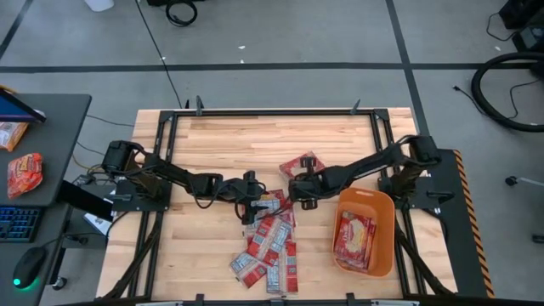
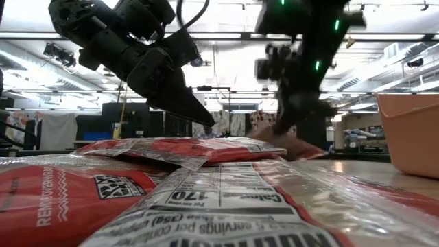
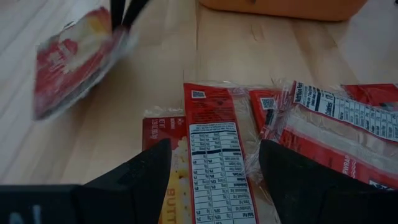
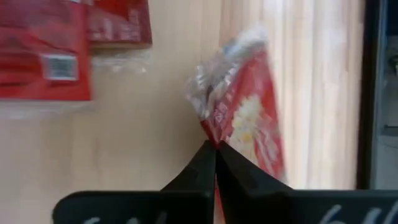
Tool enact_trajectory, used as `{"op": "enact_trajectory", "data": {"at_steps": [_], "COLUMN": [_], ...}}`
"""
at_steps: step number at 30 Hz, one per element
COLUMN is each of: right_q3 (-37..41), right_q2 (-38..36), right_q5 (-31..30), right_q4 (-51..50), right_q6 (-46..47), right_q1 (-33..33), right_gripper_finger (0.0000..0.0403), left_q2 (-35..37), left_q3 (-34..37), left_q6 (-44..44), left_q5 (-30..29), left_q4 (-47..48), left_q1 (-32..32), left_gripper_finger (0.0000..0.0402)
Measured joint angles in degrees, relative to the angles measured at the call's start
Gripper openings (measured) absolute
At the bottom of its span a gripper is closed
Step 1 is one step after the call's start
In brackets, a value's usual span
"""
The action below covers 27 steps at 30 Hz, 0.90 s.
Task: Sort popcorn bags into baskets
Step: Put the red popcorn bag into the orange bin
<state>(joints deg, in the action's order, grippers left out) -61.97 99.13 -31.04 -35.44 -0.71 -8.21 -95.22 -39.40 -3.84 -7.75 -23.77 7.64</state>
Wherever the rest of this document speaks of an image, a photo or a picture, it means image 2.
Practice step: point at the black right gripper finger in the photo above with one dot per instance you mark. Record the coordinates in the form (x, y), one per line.
(291, 109)

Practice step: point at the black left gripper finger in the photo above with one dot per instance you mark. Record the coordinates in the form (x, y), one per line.
(178, 99)

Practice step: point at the red popcorn bag clear wrap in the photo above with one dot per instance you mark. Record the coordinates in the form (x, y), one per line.
(192, 149)
(295, 147)

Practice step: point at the red packet with nutrition label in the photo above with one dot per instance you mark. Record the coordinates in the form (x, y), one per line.
(240, 209)

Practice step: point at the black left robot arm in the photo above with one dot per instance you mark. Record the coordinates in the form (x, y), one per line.
(75, 17)

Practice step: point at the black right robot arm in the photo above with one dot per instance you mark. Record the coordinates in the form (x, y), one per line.
(308, 20)

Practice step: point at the circle print cloth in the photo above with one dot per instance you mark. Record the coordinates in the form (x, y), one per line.
(260, 120)

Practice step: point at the black cabinet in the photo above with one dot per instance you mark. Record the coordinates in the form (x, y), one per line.
(313, 133)

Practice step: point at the black partition panel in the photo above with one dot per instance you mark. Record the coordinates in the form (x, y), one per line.
(157, 125)

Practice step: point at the person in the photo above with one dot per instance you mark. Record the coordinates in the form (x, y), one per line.
(207, 133)

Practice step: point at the leaf print cloth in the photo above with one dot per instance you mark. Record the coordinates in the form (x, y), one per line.
(236, 123)

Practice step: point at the black overhead light bar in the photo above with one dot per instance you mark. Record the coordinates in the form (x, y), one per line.
(245, 36)

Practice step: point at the yellow hanging hook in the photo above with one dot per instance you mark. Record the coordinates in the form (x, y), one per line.
(350, 43)

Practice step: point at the black box with blue strip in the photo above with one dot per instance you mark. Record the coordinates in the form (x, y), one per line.
(92, 123)

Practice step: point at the yellow pole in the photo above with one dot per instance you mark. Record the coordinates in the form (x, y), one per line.
(117, 132)

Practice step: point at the cluttered background workbench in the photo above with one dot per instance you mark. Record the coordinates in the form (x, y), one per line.
(363, 137)

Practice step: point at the white hanging cloth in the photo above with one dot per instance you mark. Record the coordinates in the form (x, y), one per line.
(58, 132)

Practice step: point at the white ceiling vent box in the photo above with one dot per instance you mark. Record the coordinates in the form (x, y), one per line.
(391, 51)

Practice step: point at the black curved stand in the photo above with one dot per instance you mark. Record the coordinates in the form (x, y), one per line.
(30, 133)

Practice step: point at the floral print cloth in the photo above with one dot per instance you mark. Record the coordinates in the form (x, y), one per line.
(19, 123)

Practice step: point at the small black ceiling device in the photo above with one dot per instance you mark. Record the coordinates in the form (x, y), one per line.
(415, 62)

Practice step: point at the orange plastic basket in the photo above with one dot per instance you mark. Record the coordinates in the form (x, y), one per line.
(415, 137)

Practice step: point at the black metal frame stand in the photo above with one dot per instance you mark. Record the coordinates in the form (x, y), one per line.
(205, 88)

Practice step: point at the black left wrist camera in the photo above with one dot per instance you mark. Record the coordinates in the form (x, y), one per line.
(144, 17)

